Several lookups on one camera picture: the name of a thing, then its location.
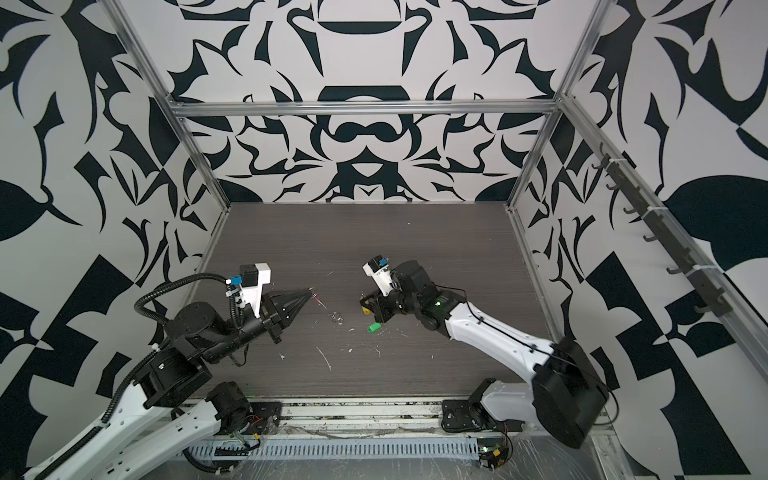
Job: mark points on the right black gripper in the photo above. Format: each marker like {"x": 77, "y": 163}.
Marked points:
{"x": 380, "y": 305}

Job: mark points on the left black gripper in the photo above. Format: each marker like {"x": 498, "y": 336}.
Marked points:
{"x": 271, "y": 312}

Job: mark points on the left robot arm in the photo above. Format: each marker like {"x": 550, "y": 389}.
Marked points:
{"x": 145, "y": 424}

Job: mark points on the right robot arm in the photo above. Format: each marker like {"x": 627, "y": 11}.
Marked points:
{"x": 562, "y": 394}

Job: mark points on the small circuit board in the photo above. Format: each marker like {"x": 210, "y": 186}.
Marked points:
{"x": 494, "y": 453}

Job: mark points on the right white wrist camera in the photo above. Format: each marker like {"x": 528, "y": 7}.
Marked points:
{"x": 378, "y": 269}

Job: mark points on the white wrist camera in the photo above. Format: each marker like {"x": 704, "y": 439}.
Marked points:
{"x": 245, "y": 289}
{"x": 378, "y": 269}

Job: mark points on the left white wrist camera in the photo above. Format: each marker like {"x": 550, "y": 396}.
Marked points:
{"x": 245, "y": 289}

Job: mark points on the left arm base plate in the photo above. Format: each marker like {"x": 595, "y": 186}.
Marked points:
{"x": 259, "y": 417}

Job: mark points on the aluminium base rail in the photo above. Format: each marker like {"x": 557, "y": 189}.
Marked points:
{"x": 371, "y": 417}

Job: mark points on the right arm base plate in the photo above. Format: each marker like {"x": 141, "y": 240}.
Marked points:
{"x": 465, "y": 416}

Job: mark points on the white slotted cable duct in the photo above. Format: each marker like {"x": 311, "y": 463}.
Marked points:
{"x": 461, "y": 448}

